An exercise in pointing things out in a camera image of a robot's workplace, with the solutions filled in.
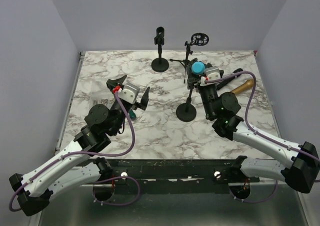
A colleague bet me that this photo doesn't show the black handheld microphone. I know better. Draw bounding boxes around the black handheld microphone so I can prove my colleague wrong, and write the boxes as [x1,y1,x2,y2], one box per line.
[216,68,243,91]

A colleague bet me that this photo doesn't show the teal microphone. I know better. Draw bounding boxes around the teal microphone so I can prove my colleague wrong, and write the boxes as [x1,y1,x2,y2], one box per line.
[186,58,213,82]

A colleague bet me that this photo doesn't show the black round-base microphone stand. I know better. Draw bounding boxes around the black round-base microphone stand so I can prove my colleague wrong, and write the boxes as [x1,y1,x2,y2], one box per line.
[151,27,169,73]

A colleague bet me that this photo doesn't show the gold microphone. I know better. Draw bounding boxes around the gold microphone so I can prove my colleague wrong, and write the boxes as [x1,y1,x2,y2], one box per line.
[231,79,254,95]

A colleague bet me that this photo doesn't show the black shock mount tripod stand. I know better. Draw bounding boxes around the black shock mount tripod stand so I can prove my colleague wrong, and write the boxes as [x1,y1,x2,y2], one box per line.
[169,33,210,83]

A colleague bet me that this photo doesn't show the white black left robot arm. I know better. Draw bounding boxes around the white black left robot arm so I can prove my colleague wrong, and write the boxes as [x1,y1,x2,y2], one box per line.
[9,76,150,216]

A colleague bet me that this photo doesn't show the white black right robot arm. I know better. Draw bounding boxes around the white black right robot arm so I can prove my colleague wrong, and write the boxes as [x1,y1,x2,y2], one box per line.
[187,72,320,193]

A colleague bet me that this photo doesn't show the green handled screwdriver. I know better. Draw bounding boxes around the green handled screwdriver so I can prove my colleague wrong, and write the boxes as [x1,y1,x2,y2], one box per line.
[128,110,137,121]

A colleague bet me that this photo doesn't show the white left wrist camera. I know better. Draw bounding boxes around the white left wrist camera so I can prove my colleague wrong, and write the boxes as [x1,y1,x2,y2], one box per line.
[118,83,140,104]

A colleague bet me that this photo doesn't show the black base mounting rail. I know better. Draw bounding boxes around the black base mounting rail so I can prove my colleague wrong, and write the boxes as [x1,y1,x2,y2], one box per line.
[89,158,261,195]

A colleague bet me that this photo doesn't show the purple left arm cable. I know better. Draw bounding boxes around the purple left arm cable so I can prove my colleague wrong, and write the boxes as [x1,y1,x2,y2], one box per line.
[9,90,141,211]

